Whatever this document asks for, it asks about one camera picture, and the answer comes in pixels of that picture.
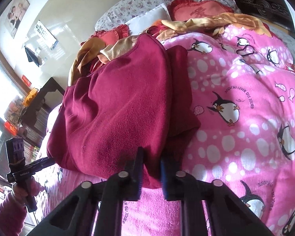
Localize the dark wooden table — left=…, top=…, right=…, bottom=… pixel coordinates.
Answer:
left=17, top=77, right=64, bottom=159

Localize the person left hand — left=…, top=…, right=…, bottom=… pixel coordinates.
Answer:
left=12, top=177, right=45, bottom=206

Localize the red wall decoration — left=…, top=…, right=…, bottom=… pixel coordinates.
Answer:
left=22, top=75, right=32, bottom=88

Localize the dark hanging cloth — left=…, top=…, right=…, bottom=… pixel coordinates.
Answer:
left=24, top=46, right=41, bottom=67

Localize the dark red sweater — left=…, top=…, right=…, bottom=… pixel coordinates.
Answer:
left=47, top=34, right=200, bottom=189

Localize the red heart cushion left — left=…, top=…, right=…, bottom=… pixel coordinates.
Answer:
left=89, top=24, right=129, bottom=45

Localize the orange plastic basket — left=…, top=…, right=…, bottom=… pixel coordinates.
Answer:
left=22, top=88, right=39, bottom=107

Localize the wall eye chart poster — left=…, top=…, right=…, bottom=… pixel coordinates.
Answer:
left=26, top=20, right=58, bottom=51

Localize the red heart cushion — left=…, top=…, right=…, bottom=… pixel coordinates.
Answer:
left=167, top=0, right=234, bottom=21
left=89, top=24, right=129, bottom=45

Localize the wall photo portrait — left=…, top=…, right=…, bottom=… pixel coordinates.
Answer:
left=5, top=0, right=30, bottom=38

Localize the pink penguin blanket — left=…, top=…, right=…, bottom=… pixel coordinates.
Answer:
left=39, top=26, right=295, bottom=235

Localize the dark carved wooden headboard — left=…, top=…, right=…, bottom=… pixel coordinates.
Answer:
left=235, top=0, right=295, bottom=38

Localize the yellow red blanket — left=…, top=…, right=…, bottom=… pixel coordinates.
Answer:
left=68, top=13, right=273, bottom=86

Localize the red heart cushion right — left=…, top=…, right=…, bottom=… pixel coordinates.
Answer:
left=167, top=0, right=234, bottom=21

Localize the white pillow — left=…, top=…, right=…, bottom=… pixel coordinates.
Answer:
left=126, top=3, right=171, bottom=35

